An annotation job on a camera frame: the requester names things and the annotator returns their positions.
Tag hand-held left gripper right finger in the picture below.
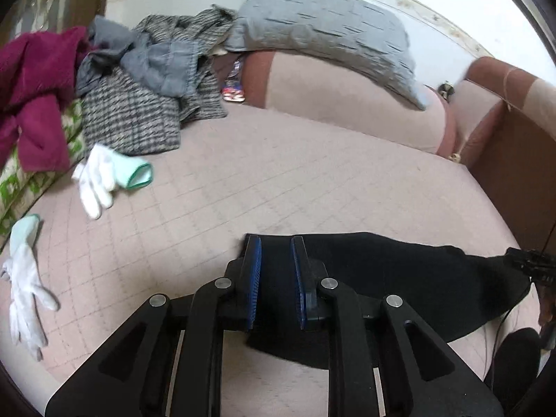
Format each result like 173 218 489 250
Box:
290 235 505 417

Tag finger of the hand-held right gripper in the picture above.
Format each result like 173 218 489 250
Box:
506 247 556 289

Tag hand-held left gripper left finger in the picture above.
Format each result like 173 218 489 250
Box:
44 235 263 417

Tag black pants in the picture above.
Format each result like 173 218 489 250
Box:
243 231 541 370

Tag pink quilted bed cover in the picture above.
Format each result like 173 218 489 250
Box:
0 102 539 417

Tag pink rust headboard cushion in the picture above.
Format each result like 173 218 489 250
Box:
452 79 510 166

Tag colourful snack packet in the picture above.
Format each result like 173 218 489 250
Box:
221 58 246 104

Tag pink bolster cushion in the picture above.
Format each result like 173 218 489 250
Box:
241 50 457 159

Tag white glove green cuff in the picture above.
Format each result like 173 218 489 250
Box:
0 214 59 362
72 143 155 220

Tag rust beige headboard cushion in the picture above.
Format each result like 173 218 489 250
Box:
467 56 556 116

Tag houndstooth coat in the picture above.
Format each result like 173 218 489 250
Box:
80 6 237 157

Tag dark brown cloth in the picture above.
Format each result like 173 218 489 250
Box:
211 52 242 85

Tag grey garment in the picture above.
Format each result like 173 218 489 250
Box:
76 15 205 98

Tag green patterned cloth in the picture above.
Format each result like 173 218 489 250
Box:
0 98 88 235

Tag grey quilted pillow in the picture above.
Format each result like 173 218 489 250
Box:
225 0 431 111

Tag magenta garment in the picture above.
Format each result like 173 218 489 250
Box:
0 26 94 172

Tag thin black cable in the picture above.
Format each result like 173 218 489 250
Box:
491 282 537 361

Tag beige cord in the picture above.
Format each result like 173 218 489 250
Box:
503 67 523 113

